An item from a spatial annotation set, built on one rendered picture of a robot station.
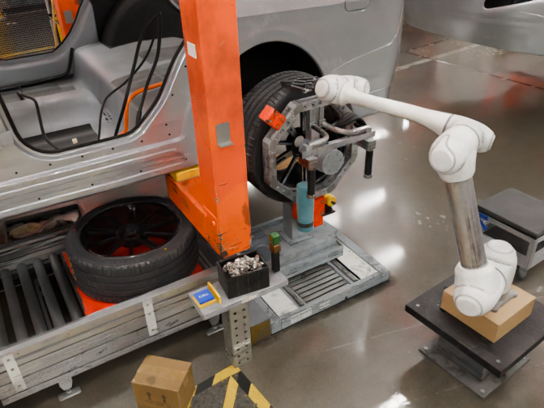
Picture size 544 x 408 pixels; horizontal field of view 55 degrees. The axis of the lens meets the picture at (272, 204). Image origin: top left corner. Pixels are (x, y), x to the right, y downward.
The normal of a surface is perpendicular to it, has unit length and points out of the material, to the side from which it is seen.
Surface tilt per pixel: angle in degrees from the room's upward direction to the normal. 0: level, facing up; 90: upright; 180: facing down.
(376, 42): 90
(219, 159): 90
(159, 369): 0
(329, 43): 90
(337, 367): 0
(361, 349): 0
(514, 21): 91
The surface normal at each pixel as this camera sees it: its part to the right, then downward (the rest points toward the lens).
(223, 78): 0.51, 0.44
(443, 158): -0.66, 0.34
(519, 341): -0.03, -0.85
